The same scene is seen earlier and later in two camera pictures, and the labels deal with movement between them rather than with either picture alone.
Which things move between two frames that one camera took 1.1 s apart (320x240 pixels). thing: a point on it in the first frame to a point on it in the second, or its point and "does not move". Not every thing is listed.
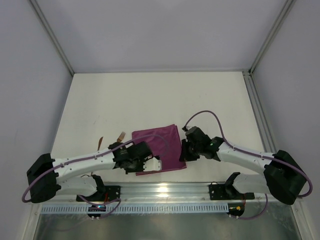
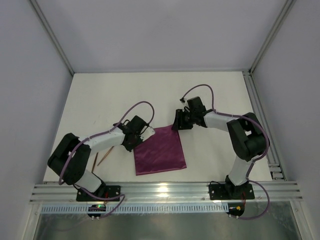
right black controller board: (235, 209) does not move
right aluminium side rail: (268, 145) does not move
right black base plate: (222, 192) does not move
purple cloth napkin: (164, 140) does not move
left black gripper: (146, 150) to (133, 142)
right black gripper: (186, 150) to (180, 120)
